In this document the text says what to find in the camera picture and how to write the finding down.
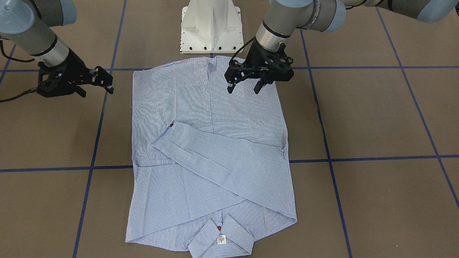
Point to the light blue striped shirt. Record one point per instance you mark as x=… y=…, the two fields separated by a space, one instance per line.
x=211 y=173

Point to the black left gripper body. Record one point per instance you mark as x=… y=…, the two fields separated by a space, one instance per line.
x=255 y=53

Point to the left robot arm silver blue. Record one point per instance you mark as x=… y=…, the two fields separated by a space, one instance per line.
x=285 y=16

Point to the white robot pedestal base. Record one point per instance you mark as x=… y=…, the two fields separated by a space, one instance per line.
x=211 y=26

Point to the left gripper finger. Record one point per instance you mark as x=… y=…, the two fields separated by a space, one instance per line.
x=232 y=84
x=258 y=87

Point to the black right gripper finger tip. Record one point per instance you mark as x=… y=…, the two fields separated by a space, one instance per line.
x=100 y=77

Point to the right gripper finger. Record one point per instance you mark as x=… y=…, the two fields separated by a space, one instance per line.
x=80 y=91

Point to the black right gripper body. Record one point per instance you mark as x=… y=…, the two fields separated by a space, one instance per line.
x=74 y=63

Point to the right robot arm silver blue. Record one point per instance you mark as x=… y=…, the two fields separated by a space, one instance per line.
x=28 y=23

